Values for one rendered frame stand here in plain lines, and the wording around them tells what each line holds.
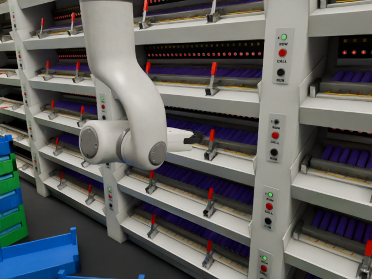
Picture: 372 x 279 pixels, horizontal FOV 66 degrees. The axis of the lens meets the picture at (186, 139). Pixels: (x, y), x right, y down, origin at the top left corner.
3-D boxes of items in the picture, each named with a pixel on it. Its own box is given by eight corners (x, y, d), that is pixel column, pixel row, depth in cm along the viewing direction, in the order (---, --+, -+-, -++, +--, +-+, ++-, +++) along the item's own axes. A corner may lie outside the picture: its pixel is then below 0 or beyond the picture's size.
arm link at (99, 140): (159, 124, 60) (130, 117, 65) (106, 125, 50) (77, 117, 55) (155, 163, 61) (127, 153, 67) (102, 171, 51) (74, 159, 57)
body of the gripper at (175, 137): (132, 150, 69) (164, 147, 78) (163, 159, 63) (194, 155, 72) (134, 119, 68) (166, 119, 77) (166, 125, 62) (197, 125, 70)
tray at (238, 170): (256, 187, 79) (253, 160, 74) (117, 146, 116) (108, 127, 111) (284, 147, 91) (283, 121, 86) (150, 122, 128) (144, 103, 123)
